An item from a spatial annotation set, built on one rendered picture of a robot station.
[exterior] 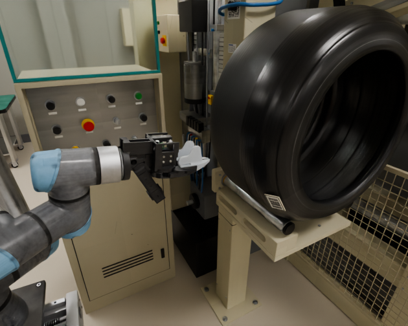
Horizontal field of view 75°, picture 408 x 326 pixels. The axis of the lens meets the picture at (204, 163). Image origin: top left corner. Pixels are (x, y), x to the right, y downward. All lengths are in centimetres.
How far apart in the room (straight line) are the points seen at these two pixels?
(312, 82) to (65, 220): 56
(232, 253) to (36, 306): 84
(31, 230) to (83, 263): 103
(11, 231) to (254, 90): 54
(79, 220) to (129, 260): 106
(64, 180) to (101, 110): 75
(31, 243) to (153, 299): 132
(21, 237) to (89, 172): 15
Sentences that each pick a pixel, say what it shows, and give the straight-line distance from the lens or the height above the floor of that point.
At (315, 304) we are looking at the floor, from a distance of 188.
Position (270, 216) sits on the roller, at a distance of 88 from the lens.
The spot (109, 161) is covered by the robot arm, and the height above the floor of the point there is 122.
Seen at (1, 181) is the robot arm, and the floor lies 110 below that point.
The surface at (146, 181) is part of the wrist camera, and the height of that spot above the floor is 114.
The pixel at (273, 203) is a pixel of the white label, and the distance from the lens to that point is 70.
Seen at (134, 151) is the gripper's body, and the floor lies 122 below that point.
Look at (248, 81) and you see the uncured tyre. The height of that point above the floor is 133.
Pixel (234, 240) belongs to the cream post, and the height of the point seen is 52.
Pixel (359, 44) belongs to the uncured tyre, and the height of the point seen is 141.
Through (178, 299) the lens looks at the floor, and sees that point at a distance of 178.
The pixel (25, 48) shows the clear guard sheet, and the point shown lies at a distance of 118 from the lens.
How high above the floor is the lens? 144
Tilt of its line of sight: 27 degrees down
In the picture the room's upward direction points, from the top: straight up
